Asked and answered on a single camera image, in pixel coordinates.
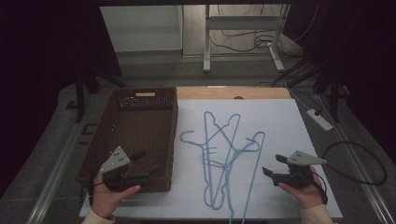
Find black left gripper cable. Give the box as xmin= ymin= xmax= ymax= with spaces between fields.
xmin=88 ymin=181 xmax=105 ymax=207

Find white panel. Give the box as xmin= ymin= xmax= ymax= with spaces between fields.
xmin=100 ymin=5 xmax=183 ymax=52

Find grey metal floor rail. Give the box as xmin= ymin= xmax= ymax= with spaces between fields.
xmin=317 ymin=96 xmax=396 ymax=224
xmin=26 ymin=118 xmax=90 ymax=224

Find person's right hand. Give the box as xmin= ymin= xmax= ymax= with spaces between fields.
xmin=277 ymin=165 xmax=326 ymax=210

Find black floor cables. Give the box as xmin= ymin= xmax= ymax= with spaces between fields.
xmin=207 ymin=4 xmax=320 ymax=61

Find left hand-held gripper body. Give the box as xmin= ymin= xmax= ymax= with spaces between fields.
xmin=99 ymin=146 xmax=150 ymax=192

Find black looped cable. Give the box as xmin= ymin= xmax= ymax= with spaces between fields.
xmin=321 ymin=141 xmax=389 ymax=187

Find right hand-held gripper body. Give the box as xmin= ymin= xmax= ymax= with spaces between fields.
xmin=272 ymin=150 xmax=328 ymax=190

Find white metal desk frame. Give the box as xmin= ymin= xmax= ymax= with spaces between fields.
xmin=203 ymin=3 xmax=292 ymax=74

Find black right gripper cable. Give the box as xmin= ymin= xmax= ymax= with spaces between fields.
xmin=311 ymin=172 xmax=329 ymax=205

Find brown wicker basket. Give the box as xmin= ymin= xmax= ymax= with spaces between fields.
xmin=76 ymin=87 xmax=179 ymax=194

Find white power strip cable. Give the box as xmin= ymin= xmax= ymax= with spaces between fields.
xmin=284 ymin=81 xmax=312 ymax=112

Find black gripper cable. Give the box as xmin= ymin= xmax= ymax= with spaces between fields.
xmin=311 ymin=172 xmax=329 ymax=205
xmin=88 ymin=181 xmax=105 ymax=207

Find white table mat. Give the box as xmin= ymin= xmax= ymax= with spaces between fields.
xmin=78 ymin=98 xmax=344 ymax=219

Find white power strip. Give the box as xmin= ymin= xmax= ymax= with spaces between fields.
xmin=306 ymin=108 xmax=334 ymax=133

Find black metal stand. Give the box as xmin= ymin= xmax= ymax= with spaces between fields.
xmin=74 ymin=65 xmax=127 ymax=124
xmin=312 ymin=60 xmax=345 ymax=124

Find person's left hand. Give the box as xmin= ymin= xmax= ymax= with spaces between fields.
xmin=92 ymin=172 xmax=142 ymax=219

